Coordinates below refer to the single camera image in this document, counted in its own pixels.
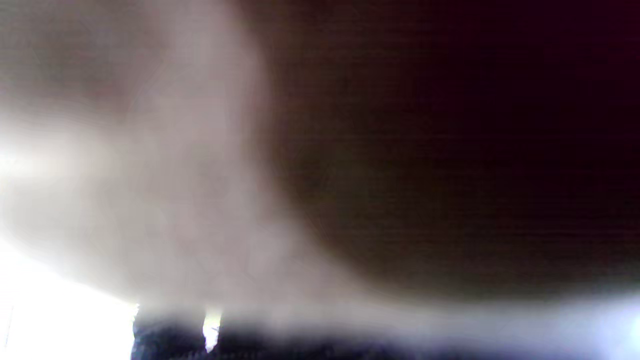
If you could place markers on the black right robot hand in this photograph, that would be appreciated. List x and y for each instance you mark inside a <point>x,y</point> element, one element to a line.
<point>170,335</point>

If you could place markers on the white pillow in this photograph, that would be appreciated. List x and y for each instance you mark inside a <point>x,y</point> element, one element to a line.
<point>150,175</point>

